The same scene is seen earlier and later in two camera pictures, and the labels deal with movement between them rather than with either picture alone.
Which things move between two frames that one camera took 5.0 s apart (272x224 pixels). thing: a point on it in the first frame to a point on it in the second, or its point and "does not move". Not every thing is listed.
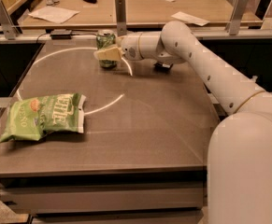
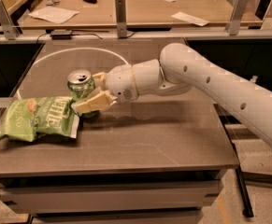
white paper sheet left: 54,14 does not move
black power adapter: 61,34 does not move
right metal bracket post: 234,23 does not move
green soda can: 105,40 to 79,82
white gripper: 130,47 to 121,82
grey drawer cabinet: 106,195 does not move
